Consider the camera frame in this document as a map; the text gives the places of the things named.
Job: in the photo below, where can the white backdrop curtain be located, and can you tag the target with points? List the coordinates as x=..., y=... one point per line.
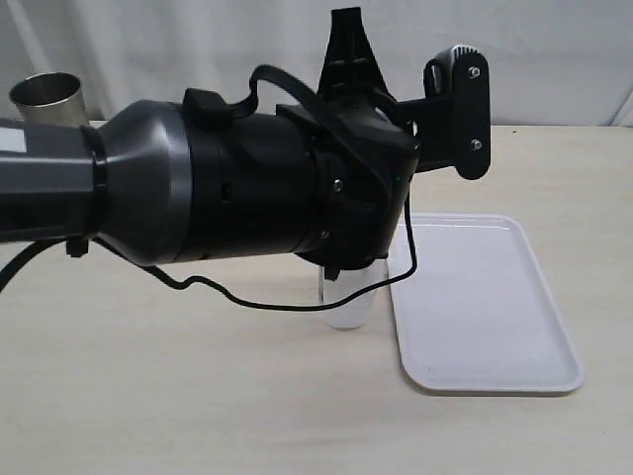
x=552, y=62

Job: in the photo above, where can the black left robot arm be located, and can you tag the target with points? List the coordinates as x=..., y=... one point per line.
x=166, y=182

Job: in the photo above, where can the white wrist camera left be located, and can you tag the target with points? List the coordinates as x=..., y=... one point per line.
x=452, y=122

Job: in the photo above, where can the stainless steel cup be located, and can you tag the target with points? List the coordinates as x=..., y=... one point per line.
x=53, y=98

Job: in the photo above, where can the white plastic tray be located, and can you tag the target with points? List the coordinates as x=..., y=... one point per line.
x=477, y=316

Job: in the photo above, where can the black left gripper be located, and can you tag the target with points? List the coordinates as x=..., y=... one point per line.
x=364, y=197

